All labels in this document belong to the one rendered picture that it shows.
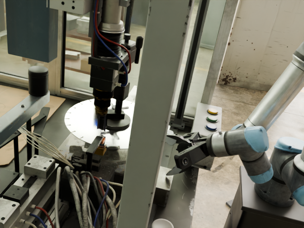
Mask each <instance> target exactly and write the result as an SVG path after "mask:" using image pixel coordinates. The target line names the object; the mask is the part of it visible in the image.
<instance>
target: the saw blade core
mask: <svg viewBox="0 0 304 228"><path fill-rule="evenodd" d="M111 102H112V103H113V104H114V105H115V103H116V99H111ZM134 104H135V103H134V102H130V101H126V100H124V101H123V106H122V107H125V106H128V107H129V109H123V110H124V113H126V114H127V115H128V116H129V117H130V118H131V123H130V125H129V126H128V127H126V128H123V129H111V128H105V132H104V131H103V130H100V129H97V123H98V119H97V116H96V113H95V106H94V99H92V100H86V101H83V102H80V103H78V104H76V105H74V106H72V107H71V108H70V109H69V110H68V111H67V113H66V115H65V125H66V127H67V129H68V130H69V131H70V132H71V133H72V134H73V135H74V136H75V137H77V138H78V139H80V140H82V141H84V142H86V143H88V144H92V142H93V141H94V139H95V137H96V136H101V137H103V138H105V142H104V143H103V144H101V143H100V145H99V147H103V148H104V147H105V145H106V147H105V148H109V149H119V148H120V149H128V144H129V138H130V132H131V125H132V119H133V110H134ZM118 146H119V147H118Z"/></svg>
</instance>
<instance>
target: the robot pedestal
mask: <svg viewBox="0 0 304 228"><path fill-rule="evenodd" d="M239 178H240V183H239V186H238V188H237V192H236V194H235V197H234V199H233V203H232V205H231V208H230V211H229V213H228V217H227V219H226V222H225V225H224V228H304V206H301V205H300V204H299V203H298V202H297V201H296V200H295V201H294V203H293V204H292V205H291V206H287V207H280V206H276V205H272V204H270V203H268V202H266V201H265V200H263V199H262V198H261V197H260V196H259V195H258V194H257V193H256V191H255V189H254V184H255V183H254V182H253V181H252V180H251V179H250V177H249V176H248V175H247V171H246V169H245V167H244V166H240V168H239Z"/></svg>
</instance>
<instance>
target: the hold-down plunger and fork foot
mask: <svg viewBox="0 0 304 228"><path fill-rule="evenodd" d="M122 106H123V101H117V100H116V103H115V110H108V113H107V115H106V127H107V122H108V119H124V117H125V113H124V110H122ZM99 129H101V130H104V117H100V122H99Z"/></svg>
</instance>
